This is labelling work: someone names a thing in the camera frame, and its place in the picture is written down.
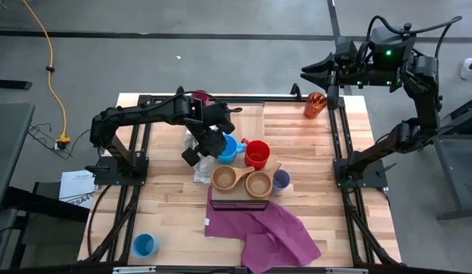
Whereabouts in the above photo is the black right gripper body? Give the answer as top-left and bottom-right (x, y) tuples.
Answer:
(325, 62), (372, 111)

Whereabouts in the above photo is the black side table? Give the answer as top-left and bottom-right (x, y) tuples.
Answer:
(435, 94), (472, 222)

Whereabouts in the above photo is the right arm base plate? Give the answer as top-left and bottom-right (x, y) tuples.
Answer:
(333, 157), (397, 190)

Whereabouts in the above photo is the light blue plastic tumbler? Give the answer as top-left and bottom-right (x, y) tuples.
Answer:
(131, 233), (160, 259)

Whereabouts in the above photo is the grey table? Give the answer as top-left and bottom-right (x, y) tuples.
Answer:
(0, 102), (36, 214)

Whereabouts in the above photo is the orange transparent glass tumbler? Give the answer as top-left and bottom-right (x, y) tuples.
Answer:
(303, 91), (328, 120)

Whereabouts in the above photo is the white cloth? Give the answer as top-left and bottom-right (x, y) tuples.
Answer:
(182, 127), (218, 184)

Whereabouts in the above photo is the thick black cable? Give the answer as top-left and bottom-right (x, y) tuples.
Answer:
(87, 184), (112, 256)

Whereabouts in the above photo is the blue mug with handle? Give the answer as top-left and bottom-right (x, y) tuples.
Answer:
(216, 133), (247, 165)

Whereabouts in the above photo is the yellow power plug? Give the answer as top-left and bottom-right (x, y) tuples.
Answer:
(55, 133), (72, 150)

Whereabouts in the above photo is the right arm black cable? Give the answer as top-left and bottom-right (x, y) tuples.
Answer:
(365, 14), (464, 62)

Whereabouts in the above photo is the black flat bar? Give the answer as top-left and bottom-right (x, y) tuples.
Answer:
(0, 78), (33, 91)

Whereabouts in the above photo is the lilac plastic tumbler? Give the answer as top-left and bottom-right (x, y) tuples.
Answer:
(272, 169), (292, 196)

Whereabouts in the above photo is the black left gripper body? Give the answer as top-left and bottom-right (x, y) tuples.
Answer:
(181, 127), (228, 167)

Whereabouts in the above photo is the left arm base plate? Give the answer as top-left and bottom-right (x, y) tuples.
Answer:
(85, 155), (150, 186)

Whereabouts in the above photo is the pink plastic tumbler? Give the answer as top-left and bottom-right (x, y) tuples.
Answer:
(192, 89), (210, 107)

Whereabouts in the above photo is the yellow power cable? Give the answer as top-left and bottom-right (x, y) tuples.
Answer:
(21, 0), (72, 142)

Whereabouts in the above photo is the red mug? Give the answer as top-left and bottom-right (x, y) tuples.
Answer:
(241, 138), (271, 171)

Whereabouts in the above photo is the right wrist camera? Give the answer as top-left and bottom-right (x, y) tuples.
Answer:
(334, 37), (359, 65)

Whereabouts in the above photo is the wooden cup with handle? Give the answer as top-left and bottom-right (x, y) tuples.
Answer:
(211, 164), (256, 193)
(244, 161), (282, 200)

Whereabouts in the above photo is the white printed paper box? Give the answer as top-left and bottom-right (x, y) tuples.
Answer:
(59, 170), (97, 209)

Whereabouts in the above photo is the black equipment stand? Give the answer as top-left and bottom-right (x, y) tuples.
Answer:
(0, 181), (91, 274)

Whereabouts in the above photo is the person's white shoe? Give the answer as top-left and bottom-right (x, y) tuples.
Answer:
(460, 56), (472, 81)

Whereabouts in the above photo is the silver metal bracket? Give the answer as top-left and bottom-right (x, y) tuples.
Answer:
(112, 266), (157, 274)
(325, 268), (369, 274)

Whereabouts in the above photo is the black metal table frame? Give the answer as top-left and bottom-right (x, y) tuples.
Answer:
(78, 83), (403, 267)

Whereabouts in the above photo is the magenta cloth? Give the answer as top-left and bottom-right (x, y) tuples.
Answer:
(204, 185), (321, 274)

